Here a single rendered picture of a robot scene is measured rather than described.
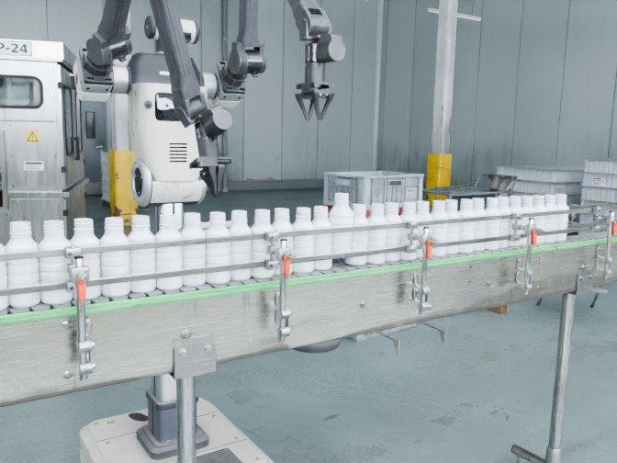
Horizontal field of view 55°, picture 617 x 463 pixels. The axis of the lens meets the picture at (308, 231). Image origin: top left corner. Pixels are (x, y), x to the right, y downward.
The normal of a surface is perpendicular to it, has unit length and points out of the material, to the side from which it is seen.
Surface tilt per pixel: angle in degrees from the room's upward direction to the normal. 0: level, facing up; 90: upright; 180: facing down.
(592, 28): 90
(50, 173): 90
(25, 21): 90
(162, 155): 90
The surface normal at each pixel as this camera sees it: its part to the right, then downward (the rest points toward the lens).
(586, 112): -0.84, 0.07
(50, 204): 0.26, 0.16
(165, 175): 0.54, 0.14
